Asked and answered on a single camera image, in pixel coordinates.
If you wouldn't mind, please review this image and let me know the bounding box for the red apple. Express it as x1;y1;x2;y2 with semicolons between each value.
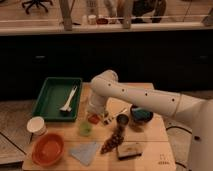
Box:
88;114;100;124

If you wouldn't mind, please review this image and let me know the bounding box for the teal sponge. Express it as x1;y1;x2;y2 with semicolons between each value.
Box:
133;108;149;120

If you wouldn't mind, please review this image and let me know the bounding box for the wooden tabletop board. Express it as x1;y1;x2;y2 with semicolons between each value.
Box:
22;83;176;171

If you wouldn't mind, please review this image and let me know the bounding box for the orange bowl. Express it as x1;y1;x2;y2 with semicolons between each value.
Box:
32;133;64;167

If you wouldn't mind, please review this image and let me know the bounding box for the black office chair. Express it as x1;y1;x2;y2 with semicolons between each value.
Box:
21;0;53;14

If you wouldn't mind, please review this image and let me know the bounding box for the metal measuring cup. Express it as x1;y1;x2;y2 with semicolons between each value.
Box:
103;107;130;131

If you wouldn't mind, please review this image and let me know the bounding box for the white spatula utensil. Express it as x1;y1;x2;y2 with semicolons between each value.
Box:
60;86;77;112

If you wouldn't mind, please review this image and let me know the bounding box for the grey folded cloth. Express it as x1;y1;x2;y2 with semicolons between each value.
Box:
69;141;100;166

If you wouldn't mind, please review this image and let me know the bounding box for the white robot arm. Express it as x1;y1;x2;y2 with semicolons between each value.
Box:
87;70;213;171

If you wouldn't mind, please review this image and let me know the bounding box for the green plastic tray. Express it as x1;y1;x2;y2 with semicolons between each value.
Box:
32;77;82;122

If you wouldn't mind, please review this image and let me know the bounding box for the green plastic cup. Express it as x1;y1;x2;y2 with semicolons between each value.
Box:
79;121;92;136

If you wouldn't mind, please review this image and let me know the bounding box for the white paper cup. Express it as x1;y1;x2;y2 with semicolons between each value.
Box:
27;116;46;135

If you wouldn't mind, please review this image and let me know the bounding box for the dark brown bowl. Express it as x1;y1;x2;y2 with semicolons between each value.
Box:
130;105;153;125

